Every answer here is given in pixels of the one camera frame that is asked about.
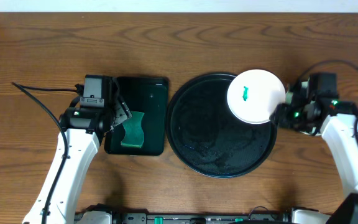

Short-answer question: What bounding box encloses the green sponge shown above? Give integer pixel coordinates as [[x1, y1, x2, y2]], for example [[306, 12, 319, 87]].
[[121, 111, 145, 148]]

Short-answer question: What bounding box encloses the white pink plate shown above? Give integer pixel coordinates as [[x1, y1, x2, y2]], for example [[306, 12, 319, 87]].
[[226, 69, 285, 124]]

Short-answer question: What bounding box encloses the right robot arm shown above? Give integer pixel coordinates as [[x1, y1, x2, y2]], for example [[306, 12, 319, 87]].
[[268, 88, 358, 223]]

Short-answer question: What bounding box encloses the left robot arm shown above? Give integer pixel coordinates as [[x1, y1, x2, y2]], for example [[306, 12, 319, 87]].
[[22, 96, 132, 223]]

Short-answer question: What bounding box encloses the black rectangular tray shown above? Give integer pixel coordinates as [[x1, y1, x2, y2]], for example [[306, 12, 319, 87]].
[[104, 77, 168, 156]]

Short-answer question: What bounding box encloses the black round tray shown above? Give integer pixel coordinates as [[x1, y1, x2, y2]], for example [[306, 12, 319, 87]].
[[166, 73, 277, 179]]

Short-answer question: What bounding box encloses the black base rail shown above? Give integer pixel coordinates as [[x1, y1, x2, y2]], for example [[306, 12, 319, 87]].
[[74, 212, 291, 224]]

